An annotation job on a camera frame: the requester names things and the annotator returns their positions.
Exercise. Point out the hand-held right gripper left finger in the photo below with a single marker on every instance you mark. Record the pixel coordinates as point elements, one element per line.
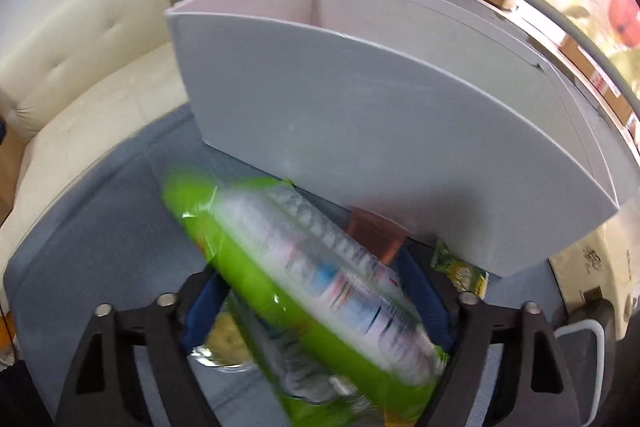
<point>200,312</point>

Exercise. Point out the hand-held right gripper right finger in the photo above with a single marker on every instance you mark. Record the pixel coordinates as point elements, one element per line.
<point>425,297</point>

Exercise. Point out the yellow chip snack bag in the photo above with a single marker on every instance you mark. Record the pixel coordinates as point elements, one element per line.
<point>225,342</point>

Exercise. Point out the small green snack packet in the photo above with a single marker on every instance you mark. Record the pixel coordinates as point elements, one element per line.
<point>460,274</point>

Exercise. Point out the green snack bag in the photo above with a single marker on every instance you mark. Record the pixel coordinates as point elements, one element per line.
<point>260,267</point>

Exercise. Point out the reddish brown snack packet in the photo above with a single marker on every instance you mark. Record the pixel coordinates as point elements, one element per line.
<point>375,234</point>

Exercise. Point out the white cardboard box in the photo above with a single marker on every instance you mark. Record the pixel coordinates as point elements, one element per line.
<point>350,107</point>

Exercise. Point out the blue tablecloth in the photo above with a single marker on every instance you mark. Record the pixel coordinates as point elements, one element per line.
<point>100,232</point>

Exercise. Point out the cream tissue box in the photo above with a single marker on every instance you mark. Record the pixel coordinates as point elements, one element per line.
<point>600,257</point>

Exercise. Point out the cream leather sofa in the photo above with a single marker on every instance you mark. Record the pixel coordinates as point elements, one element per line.
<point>75,57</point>

